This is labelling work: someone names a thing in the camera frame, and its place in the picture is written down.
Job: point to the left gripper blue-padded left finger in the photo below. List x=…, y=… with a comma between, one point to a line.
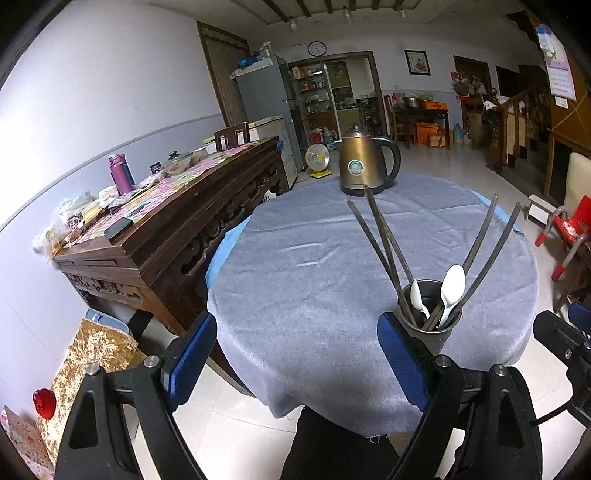
x=184, y=359

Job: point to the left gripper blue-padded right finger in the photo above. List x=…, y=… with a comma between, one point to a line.
x=410, y=361

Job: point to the dark chopstick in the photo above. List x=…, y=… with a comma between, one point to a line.
x=488, y=264
x=434, y=319
x=394, y=243
x=373, y=242
x=387, y=249

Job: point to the black utensil holder cup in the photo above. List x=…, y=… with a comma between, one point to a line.
x=436, y=338

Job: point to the white plastic spoon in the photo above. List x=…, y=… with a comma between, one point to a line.
x=417, y=300
x=452, y=291

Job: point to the gold patterned cushion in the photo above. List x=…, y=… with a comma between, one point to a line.
x=107, y=346

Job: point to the dark carved wooden sideboard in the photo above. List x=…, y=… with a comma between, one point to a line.
x=158, y=264

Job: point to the red plastic child chair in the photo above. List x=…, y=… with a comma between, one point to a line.
x=574, y=230

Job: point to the grey table cloth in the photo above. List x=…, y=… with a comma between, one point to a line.
x=298, y=299

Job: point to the blue table cover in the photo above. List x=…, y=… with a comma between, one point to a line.
x=223, y=251

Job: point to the small white stool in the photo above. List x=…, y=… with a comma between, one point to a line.
x=539, y=210

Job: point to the beige armchair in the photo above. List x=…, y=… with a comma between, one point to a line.
x=578, y=181

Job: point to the pink patterned sideboard cloth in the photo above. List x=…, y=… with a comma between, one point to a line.
x=146, y=201

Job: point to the purple thermos bottle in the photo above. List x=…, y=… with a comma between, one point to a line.
x=120, y=173

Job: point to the bronze electric kettle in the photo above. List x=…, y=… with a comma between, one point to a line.
x=367, y=161

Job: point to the small round fan heater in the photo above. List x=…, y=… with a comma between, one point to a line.
x=317, y=159

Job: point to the dark wooden chair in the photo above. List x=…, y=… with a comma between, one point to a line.
x=232, y=136

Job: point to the dark wooden side table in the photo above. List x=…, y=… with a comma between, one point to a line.
x=420, y=122

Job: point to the grey refrigerator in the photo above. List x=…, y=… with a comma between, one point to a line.
x=266, y=92

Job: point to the wall calendar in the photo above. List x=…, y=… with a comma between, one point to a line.
x=557, y=64

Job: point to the framed wall picture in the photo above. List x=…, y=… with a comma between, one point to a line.
x=418, y=63

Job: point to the round wall clock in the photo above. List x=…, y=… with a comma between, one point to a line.
x=317, y=49

